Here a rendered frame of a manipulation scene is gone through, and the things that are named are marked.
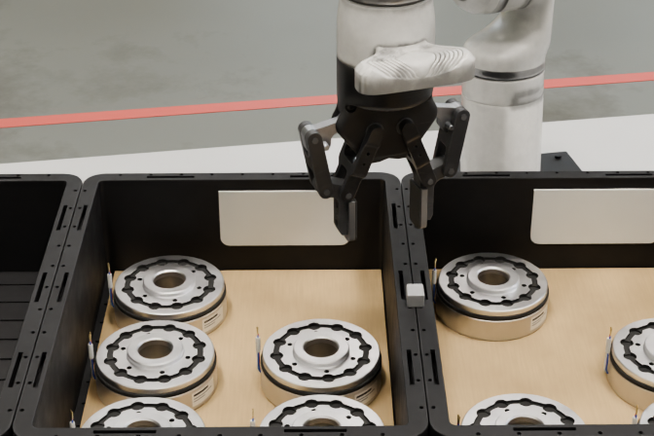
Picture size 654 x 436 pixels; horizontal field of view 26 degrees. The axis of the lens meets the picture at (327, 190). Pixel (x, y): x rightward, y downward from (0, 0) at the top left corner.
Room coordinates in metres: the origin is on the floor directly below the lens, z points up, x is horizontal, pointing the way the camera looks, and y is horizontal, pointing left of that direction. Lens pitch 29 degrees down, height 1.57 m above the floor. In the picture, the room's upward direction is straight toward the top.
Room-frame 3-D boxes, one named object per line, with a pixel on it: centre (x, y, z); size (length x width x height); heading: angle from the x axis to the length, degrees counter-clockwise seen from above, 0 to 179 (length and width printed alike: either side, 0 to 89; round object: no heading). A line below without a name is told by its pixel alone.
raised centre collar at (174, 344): (0.99, 0.15, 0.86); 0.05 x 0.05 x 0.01
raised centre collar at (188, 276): (1.10, 0.15, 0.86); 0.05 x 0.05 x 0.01
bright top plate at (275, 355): (0.99, 0.00, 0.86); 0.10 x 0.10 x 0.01
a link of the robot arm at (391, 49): (0.98, -0.05, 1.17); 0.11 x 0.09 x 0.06; 19
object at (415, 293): (0.97, -0.07, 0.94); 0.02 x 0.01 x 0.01; 1
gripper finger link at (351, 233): (0.99, -0.02, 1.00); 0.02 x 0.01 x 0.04; 19
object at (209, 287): (1.10, 0.15, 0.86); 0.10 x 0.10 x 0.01
